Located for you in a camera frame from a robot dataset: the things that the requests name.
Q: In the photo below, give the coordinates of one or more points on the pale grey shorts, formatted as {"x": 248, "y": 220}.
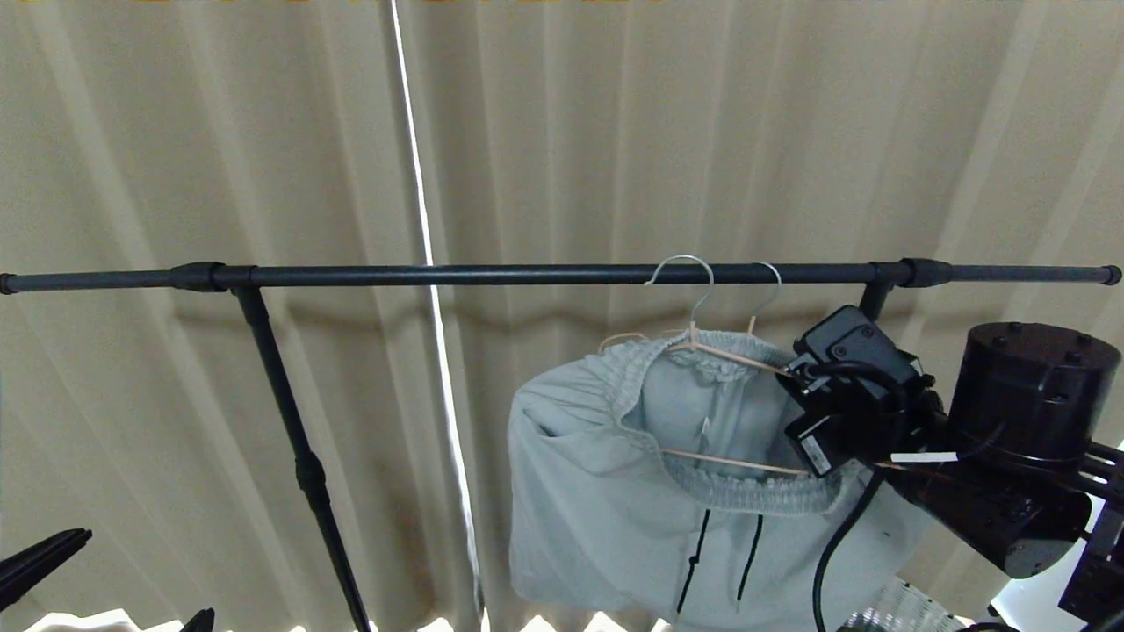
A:
{"x": 597, "y": 527}

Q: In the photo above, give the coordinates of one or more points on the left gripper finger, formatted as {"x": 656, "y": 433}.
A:
{"x": 44, "y": 557}
{"x": 202, "y": 621}

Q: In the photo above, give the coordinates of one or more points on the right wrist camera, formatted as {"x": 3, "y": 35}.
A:
{"x": 856, "y": 347}

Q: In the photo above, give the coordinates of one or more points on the black clothes rack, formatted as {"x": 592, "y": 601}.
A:
{"x": 527, "y": 275}

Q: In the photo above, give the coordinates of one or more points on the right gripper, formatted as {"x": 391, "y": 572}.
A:
{"x": 1010, "y": 527}

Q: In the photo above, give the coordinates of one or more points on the pink clothes hanger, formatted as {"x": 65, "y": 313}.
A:
{"x": 751, "y": 326}
{"x": 729, "y": 462}

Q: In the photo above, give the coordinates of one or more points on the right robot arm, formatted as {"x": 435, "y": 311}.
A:
{"x": 1036, "y": 395}

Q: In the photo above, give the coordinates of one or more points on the white laundry basket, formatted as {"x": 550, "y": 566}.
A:
{"x": 904, "y": 612}

